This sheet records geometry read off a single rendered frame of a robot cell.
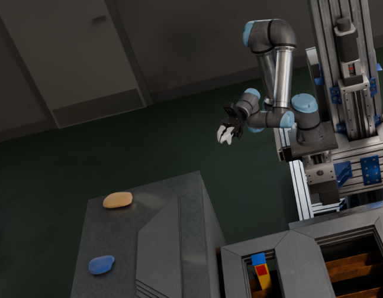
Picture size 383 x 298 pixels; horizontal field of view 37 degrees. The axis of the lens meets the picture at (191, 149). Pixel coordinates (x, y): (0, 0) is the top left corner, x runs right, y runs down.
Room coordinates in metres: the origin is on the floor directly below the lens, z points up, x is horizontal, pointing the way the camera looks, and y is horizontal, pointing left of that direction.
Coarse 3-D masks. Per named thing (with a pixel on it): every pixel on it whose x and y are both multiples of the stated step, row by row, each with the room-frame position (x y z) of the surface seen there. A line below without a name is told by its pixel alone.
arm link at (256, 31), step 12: (252, 24) 2.35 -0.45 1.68; (264, 24) 2.31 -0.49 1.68; (252, 36) 2.32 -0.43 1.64; (264, 36) 2.29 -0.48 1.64; (252, 48) 2.34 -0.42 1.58; (264, 48) 2.30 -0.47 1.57; (264, 60) 2.32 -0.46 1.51; (264, 72) 2.33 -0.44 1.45; (264, 84) 2.35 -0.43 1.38; (264, 108) 2.36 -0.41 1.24
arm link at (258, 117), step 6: (252, 114) 2.11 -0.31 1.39; (258, 114) 2.12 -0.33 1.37; (264, 114) 2.10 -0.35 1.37; (246, 120) 2.14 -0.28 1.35; (252, 120) 2.12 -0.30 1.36; (258, 120) 2.10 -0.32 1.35; (264, 120) 2.08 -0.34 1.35; (252, 126) 2.12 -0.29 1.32; (258, 126) 2.10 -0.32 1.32; (264, 126) 2.08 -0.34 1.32
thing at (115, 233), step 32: (160, 192) 2.27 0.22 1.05; (192, 192) 2.17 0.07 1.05; (96, 224) 2.20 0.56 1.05; (128, 224) 2.11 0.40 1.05; (192, 224) 1.95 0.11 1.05; (96, 256) 1.98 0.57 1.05; (128, 256) 1.90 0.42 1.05; (192, 256) 1.76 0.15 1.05; (96, 288) 1.78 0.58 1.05; (128, 288) 1.71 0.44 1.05; (192, 288) 1.59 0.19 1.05
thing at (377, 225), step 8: (376, 224) 1.74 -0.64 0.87; (344, 232) 1.77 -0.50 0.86; (352, 232) 1.76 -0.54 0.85; (360, 232) 1.75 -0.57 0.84; (368, 232) 1.75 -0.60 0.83; (376, 232) 1.71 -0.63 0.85; (320, 240) 1.79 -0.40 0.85; (328, 240) 1.78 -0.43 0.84; (336, 240) 1.77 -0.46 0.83; (344, 240) 1.76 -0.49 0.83; (352, 240) 1.75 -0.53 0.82; (376, 240) 1.69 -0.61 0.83; (248, 256) 1.84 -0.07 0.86; (272, 256) 1.81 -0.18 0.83; (320, 256) 1.70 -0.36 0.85; (248, 264) 1.83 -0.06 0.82; (248, 280) 1.73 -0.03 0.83; (280, 280) 1.65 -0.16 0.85; (328, 280) 1.56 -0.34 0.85; (248, 288) 1.68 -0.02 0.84; (248, 296) 1.63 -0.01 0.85
